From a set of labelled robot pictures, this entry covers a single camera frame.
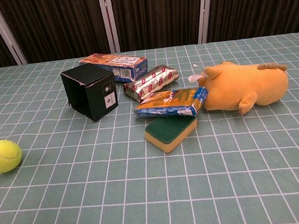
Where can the yellow tennis ball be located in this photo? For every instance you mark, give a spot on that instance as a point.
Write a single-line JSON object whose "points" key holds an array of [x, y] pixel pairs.
{"points": [[2, 156]]}

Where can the orange and blue biscuit box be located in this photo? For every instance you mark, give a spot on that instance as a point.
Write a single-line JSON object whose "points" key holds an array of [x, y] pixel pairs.
{"points": [[118, 64]]}

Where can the black cardboard box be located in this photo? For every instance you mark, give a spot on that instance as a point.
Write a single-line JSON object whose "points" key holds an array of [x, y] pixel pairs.
{"points": [[92, 96]]}

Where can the blue and orange snack packet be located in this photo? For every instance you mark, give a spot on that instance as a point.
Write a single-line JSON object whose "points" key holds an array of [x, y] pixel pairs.
{"points": [[170, 103]]}

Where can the green and yellow sponge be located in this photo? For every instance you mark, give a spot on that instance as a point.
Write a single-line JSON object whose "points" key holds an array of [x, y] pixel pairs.
{"points": [[167, 131]]}

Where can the silver foil snack packet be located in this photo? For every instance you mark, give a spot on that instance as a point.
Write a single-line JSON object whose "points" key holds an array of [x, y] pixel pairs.
{"points": [[152, 82]]}

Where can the green checked tablecloth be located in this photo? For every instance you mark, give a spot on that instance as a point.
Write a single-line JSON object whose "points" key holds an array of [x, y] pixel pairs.
{"points": [[157, 190]]}

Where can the orange plush toy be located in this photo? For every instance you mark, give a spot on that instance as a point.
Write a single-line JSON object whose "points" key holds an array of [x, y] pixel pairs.
{"points": [[245, 87]]}

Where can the white screen frame post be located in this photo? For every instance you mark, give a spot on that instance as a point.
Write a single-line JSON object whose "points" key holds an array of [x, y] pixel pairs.
{"points": [[109, 20], [4, 30], [202, 11]]}

